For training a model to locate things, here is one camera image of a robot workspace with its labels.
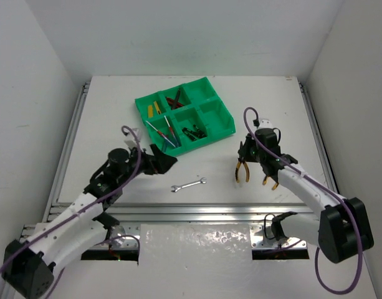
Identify yellow pliers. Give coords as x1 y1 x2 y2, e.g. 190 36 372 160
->
234 158 251 184
262 176 280 191

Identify blue screwdriver red collar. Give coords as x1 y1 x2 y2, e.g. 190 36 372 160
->
146 121 176 148

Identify green-black screwdriver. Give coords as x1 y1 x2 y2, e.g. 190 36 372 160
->
182 128 196 141
188 128 201 139
193 125 207 138

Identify red utility knife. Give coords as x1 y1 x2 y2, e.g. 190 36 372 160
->
166 97 184 108
171 89 181 110

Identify small yellow utility knife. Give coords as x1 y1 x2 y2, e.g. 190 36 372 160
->
154 101 161 115

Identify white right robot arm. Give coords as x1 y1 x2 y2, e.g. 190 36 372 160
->
238 128 374 263

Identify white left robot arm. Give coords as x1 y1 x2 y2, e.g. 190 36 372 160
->
0 144 177 298

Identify silver wrench centre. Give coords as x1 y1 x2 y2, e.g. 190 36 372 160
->
171 178 207 192

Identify green six-compartment tray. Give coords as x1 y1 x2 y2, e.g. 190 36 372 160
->
135 77 236 156

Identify white foreground cover panel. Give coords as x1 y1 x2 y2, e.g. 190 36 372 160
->
12 222 378 299

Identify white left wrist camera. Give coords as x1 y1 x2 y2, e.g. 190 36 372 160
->
122 128 142 148

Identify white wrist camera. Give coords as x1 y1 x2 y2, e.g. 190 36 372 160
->
122 128 142 148
257 118 274 130

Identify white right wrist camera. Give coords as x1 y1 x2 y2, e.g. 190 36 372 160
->
257 118 274 130

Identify aluminium front rail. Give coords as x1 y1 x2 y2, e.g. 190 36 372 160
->
44 202 347 222

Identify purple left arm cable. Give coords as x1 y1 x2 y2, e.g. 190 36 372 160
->
0 125 143 299

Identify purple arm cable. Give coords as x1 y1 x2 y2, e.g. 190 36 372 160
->
242 107 365 295
0 125 143 299

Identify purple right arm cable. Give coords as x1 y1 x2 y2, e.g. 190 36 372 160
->
242 107 365 295

